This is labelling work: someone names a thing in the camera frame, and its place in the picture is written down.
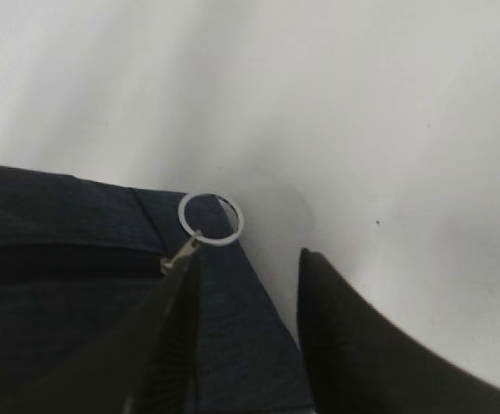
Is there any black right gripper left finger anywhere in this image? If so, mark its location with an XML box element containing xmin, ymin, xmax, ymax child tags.
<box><xmin>3</xmin><ymin>256</ymin><xmax>200</xmax><ymax>413</ymax></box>

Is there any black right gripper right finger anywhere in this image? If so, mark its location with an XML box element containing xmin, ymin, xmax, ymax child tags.
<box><xmin>297</xmin><ymin>248</ymin><xmax>500</xmax><ymax>413</ymax></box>

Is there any dark blue insulated lunch bag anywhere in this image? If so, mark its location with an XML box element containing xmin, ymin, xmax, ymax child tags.
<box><xmin>0</xmin><ymin>166</ymin><xmax>313</xmax><ymax>413</ymax></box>

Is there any silver zipper pull ring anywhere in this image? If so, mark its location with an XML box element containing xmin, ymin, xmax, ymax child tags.
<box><xmin>159</xmin><ymin>191</ymin><xmax>247</xmax><ymax>275</ymax></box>

